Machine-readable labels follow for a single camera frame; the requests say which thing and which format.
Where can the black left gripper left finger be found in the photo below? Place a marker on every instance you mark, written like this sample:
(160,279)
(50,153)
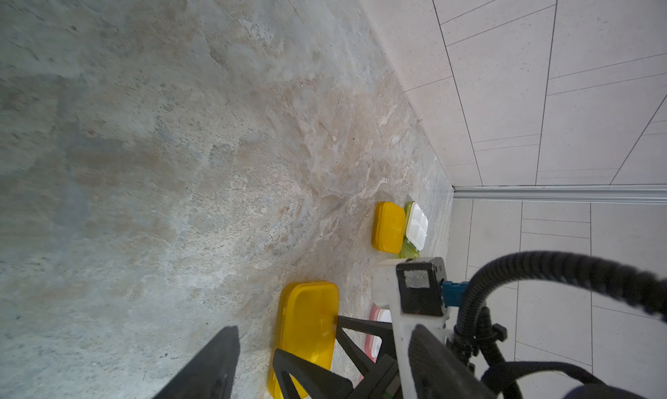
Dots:
(210,373)

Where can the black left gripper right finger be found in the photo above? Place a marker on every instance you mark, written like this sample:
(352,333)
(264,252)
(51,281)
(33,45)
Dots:
(437,373)

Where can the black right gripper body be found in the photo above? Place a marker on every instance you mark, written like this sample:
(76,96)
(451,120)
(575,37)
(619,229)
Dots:
(382,379)

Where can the pink pillbox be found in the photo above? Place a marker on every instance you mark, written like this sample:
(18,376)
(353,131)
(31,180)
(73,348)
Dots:
(373,343)

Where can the yellow six-slot pillbox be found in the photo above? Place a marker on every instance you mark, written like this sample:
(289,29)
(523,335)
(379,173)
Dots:
(306,324)

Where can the small yellow pillbox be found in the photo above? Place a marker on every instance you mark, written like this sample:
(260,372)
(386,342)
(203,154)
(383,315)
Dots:
(388,227)

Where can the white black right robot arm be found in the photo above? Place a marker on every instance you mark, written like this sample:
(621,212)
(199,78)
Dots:
(550,323)

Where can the green pillbox far right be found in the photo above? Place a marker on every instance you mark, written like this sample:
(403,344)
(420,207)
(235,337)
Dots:
(415,231)

